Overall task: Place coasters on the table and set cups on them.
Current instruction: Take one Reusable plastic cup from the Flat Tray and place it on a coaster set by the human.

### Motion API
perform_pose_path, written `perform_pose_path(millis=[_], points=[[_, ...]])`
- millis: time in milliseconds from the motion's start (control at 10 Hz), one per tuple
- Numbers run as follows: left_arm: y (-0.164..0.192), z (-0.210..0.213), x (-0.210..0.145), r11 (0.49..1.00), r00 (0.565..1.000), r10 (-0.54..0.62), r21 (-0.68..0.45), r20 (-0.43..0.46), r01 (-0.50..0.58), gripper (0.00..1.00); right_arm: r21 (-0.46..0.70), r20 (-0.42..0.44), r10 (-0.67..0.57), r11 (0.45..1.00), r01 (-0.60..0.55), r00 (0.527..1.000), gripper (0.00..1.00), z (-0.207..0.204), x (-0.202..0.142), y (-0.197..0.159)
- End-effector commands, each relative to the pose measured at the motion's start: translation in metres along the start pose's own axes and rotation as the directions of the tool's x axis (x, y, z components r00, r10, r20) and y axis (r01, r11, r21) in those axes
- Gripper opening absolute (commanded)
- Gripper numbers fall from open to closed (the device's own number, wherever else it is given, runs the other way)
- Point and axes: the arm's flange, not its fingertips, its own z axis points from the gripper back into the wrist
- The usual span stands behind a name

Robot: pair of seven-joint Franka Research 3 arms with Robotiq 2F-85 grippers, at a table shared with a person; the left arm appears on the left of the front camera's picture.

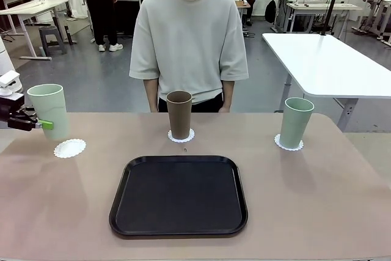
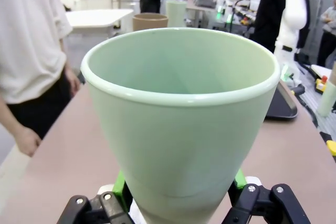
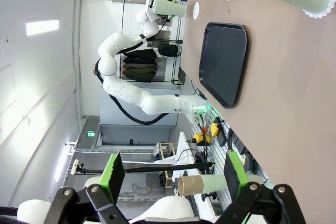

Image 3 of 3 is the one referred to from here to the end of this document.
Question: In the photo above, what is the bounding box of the black metal clothes rack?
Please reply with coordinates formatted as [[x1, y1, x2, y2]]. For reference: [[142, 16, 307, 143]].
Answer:
[[122, 0, 184, 84]]

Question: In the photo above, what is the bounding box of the wooden shelf rack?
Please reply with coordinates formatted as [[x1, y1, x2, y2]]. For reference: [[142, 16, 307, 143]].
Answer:
[[157, 142, 179, 187]]

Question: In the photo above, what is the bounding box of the green spare cup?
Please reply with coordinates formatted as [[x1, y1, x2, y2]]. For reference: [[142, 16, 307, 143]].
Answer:
[[203, 173, 229, 193]]

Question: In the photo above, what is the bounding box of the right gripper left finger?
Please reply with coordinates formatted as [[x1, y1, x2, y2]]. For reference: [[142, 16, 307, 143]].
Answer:
[[51, 152, 127, 224]]

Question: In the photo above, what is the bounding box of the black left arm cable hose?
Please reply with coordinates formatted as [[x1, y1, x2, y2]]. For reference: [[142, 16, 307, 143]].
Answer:
[[93, 58, 169, 125]]

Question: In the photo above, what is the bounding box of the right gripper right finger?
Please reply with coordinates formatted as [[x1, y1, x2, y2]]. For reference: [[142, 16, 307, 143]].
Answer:
[[217, 151, 307, 224]]

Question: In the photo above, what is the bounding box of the black tripod pole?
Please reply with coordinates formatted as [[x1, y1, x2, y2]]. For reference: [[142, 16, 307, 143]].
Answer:
[[70, 158, 216, 176]]

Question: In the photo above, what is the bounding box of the black plastic tray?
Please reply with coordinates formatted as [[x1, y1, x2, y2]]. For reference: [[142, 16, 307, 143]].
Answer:
[[198, 22, 249, 109]]

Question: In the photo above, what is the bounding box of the dark folded jackets stack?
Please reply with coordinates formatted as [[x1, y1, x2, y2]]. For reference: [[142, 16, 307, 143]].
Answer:
[[121, 48, 158, 83]]

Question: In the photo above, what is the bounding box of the brown spare cup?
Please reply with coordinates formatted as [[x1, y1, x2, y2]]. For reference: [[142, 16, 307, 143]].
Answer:
[[178, 174, 205, 196]]

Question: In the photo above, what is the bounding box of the black bag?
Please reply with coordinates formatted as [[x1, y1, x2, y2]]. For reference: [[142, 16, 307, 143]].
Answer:
[[158, 44, 179, 57]]

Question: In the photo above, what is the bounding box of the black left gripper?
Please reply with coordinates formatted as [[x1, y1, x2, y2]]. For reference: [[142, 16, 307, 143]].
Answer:
[[157, 14, 173, 27]]

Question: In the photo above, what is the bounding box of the grey slatted panel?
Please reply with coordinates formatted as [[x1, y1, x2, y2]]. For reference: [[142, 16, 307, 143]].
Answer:
[[191, 108, 276, 224]]

